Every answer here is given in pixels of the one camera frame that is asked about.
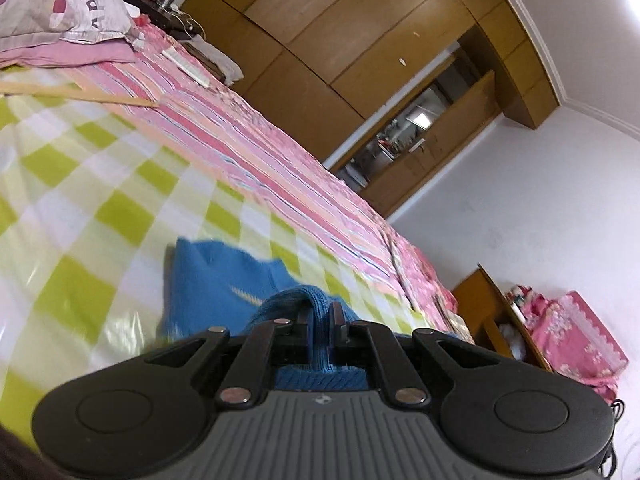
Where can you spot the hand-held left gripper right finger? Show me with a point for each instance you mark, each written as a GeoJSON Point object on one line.
{"type": "Point", "coordinates": [337, 321]}

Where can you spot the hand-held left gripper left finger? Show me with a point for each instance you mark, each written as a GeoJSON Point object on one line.
{"type": "Point", "coordinates": [304, 322]}

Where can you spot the blue knit sweater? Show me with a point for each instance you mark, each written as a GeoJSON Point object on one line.
{"type": "Point", "coordinates": [210, 280]}

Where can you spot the wooden bedside cabinet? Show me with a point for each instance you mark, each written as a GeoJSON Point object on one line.
{"type": "Point", "coordinates": [475, 295]}

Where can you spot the pink striped blanket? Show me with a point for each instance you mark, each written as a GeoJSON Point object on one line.
{"type": "Point", "coordinates": [260, 150]}

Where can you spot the wooden door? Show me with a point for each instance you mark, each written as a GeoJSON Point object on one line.
{"type": "Point", "coordinates": [450, 135]}

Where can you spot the pink floral cloth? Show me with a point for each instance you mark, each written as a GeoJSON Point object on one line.
{"type": "Point", "coordinates": [575, 340]}

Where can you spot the white flat box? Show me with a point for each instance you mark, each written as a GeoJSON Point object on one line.
{"type": "Point", "coordinates": [186, 66]}

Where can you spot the wooden stick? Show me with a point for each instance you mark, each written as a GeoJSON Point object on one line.
{"type": "Point", "coordinates": [40, 91]}
{"type": "Point", "coordinates": [125, 101]}

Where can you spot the wooden wardrobe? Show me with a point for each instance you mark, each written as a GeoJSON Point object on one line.
{"type": "Point", "coordinates": [325, 25]}

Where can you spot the dark nightstand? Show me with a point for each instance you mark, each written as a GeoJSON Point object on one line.
{"type": "Point", "coordinates": [165, 15]}

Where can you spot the pink folded cloth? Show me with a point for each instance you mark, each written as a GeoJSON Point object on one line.
{"type": "Point", "coordinates": [60, 54]}

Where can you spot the white pillow with pink print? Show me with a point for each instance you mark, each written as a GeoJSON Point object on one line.
{"type": "Point", "coordinates": [60, 0]}

